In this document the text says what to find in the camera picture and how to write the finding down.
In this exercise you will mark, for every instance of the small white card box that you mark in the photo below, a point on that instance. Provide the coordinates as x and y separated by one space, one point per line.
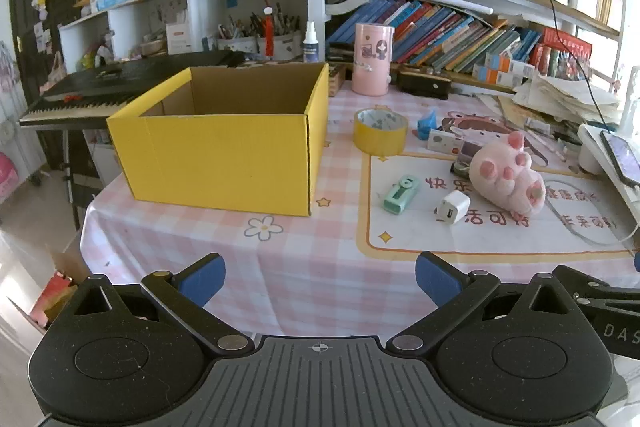
442 141

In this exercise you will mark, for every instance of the pink plush paw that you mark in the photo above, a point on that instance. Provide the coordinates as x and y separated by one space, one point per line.
505 179

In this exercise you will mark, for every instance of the row of leaning books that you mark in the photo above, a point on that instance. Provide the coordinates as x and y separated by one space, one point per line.
425 27

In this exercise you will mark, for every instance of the white spray bottle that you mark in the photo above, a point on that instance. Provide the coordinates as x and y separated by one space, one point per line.
310 49

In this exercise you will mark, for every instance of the black brown case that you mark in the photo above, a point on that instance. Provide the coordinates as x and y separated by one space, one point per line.
425 84

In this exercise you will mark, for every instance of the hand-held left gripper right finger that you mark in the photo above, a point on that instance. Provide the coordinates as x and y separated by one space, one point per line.
437 279

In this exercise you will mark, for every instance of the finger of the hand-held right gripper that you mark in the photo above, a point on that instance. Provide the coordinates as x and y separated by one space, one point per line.
600 287

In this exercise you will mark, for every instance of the mint green correction tape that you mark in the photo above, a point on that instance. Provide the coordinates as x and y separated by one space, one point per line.
400 199

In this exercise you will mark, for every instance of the blue orange medicine box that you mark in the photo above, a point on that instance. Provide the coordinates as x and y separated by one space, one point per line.
510 63
492 76

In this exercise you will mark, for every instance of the white box with red label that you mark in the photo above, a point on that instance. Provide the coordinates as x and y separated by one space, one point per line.
179 39

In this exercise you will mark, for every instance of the small blue plastic toy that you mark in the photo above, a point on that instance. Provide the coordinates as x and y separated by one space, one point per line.
426 124

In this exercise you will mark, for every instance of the white pen holder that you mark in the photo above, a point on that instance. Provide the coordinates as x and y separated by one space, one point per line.
285 48
236 45

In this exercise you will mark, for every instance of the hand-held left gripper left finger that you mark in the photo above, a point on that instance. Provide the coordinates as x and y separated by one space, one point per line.
202 279

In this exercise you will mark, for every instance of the blue tissue pack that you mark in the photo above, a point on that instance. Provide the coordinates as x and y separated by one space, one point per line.
115 0

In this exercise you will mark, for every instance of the black keyboard piano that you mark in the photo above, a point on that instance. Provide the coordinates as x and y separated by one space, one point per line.
100 82

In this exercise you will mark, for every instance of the pink cartoon humidifier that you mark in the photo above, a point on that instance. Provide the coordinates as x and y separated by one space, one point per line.
372 67

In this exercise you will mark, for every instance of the bunch of pens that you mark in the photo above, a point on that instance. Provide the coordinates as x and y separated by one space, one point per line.
250 24

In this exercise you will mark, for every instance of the dark smartphone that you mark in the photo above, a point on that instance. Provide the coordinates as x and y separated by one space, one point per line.
622 157

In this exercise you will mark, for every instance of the yellow tape roll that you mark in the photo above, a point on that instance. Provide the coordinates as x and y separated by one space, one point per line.
380 139

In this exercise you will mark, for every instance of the yellow cardboard box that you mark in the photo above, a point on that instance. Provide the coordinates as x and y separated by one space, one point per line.
215 157

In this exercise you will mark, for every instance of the red paper bag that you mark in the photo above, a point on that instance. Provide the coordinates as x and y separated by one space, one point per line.
55 294

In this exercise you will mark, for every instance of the wooden chessboard box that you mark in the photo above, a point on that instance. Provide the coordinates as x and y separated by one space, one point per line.
336 79

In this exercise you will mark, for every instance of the white charger plug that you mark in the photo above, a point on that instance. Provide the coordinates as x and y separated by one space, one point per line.
455 207

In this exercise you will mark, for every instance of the white phone stand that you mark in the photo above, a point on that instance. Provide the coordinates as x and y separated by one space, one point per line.
590 152

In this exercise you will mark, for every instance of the stack of papers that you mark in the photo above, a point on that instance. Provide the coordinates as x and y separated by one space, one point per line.
565 99

